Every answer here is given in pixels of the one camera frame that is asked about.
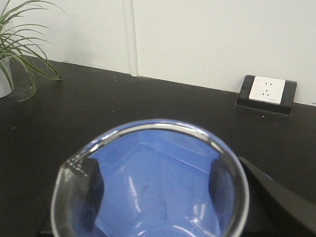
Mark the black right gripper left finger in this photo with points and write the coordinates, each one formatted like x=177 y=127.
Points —
x=76 y=199

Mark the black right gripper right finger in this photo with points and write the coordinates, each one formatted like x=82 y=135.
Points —
x=270 y=211

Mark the clear glass beaker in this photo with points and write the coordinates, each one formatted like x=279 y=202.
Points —
x=138 y=130

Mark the blue plastic tray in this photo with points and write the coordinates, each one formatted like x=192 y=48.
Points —
x=158 y=187

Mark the white socket in black housing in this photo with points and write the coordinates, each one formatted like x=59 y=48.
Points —
x=267 y=94

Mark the white plant pot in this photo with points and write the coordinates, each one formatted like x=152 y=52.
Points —
x=6 y=83

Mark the green spider plant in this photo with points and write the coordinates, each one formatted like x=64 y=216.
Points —
x=24 y=50

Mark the white wall trim strip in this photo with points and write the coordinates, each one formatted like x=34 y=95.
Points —
x=131 y=37

